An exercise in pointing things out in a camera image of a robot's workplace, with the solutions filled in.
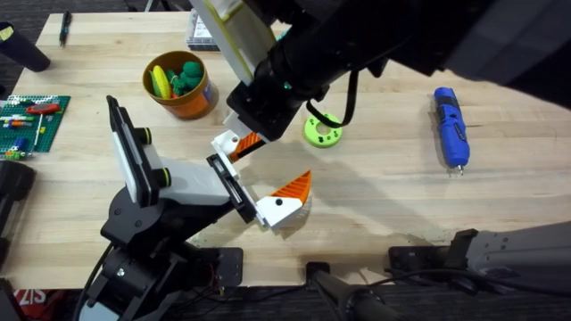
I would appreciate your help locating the right wrist upright plate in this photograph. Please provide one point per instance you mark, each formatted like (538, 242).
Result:
(236, 40)

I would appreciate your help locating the orange tub with toys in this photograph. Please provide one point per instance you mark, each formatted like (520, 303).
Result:
(187, 96)

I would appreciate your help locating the clear plastic box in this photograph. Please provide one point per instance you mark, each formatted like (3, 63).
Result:
(201, 33)

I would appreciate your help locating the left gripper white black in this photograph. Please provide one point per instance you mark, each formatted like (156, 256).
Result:
(192, 183)

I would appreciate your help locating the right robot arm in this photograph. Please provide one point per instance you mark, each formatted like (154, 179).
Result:
(513, 35)

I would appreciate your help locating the green board with blocks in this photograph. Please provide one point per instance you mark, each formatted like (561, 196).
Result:
(31, 129)

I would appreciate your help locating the orange ribbed wedge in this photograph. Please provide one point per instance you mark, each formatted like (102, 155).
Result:
(247, 143)

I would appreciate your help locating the black pen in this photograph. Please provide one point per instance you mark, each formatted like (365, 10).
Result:
(65, 27)

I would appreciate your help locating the black device at table side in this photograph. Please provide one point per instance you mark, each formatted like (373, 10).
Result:
(13, 196)

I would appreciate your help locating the black cylinder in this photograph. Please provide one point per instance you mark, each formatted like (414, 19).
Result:
(22, 51)

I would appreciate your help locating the green disc with holes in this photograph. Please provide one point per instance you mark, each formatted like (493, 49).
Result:
(317, 136)

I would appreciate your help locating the red printed bag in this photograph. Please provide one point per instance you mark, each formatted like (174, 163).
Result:
(38, 303)

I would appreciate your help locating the wrist upright plate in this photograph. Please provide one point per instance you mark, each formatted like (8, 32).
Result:
(131, 151)
(236, 40)

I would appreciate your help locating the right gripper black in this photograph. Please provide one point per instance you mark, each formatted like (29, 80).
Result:
(276, 98)

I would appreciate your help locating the blue electric screwdriver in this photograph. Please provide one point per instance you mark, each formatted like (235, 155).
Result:
(451, 129)

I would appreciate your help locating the black pole with clamp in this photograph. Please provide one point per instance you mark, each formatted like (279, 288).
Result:
(348, 296)

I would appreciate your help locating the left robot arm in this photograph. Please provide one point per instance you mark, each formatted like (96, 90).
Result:
(134, 285)

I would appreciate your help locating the left wrist upright plate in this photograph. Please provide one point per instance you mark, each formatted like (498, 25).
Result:
(131, 151)

